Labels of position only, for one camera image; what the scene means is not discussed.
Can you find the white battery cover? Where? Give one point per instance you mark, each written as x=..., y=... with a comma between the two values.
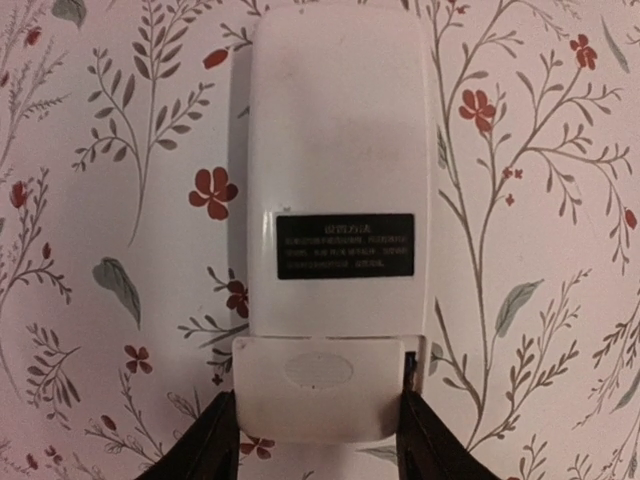
x=327, y=391

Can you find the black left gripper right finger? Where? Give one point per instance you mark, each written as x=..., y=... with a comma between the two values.
x=427, y=450

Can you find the white remote control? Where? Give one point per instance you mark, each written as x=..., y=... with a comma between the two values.
x=338, y=170

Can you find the floral patterned table mat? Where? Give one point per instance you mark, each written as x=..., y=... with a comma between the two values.
x=124, y=264

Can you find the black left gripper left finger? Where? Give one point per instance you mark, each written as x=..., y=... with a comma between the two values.
x=208, y=450

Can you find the dark purple AAA battery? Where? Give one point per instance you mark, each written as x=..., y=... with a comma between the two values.
x=410, y=370

